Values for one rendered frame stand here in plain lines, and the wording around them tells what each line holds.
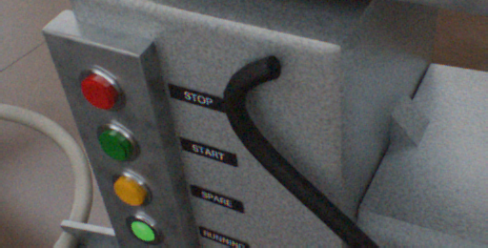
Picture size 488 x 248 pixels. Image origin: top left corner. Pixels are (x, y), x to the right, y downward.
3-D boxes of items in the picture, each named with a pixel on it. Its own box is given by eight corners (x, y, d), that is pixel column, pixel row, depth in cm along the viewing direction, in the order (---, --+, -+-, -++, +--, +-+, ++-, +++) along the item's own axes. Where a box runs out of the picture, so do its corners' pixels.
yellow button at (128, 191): (151, 201, 54) (145, 178, 52) (143, 211, 54) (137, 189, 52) (124, 191, 55) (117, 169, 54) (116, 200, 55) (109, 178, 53)
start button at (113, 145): (138, 156, 51) (132, 131, 49) (131, 166, 50) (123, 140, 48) (110, 147, 52) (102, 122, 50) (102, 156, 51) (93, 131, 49)
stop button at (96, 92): (124, 105, 47) (115, 76, 46) (115, 114, 47) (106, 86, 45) (93, 96, 48) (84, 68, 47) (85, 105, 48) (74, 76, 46)
